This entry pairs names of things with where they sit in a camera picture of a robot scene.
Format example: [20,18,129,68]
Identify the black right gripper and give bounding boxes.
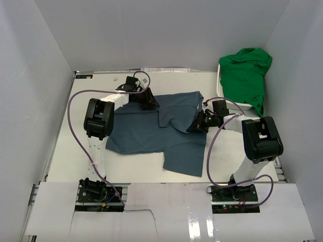
[187,110,218,134]

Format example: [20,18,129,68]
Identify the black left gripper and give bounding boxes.
[133,87,159,110]

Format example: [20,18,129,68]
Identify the blue t shirt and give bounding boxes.
[105,91,206,177]

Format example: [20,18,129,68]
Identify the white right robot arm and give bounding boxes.
[187,97,284,204]

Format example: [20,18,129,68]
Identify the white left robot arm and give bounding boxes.
[76,75,160,202]

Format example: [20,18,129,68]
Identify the papers behind table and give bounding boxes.
[141,68,190,73]

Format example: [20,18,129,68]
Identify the white plastic basket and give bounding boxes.
[216,64,253,111]

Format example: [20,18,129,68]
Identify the black label sticker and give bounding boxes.
[75,75,93,79]

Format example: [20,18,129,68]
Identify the green t shirt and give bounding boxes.
[219,48,272,117]

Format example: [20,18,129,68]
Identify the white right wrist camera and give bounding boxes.
[202,102,214,114]

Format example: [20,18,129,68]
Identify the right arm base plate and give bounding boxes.
[206,185,260,214]

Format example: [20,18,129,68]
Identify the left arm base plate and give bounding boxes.
[75,187,124,212]

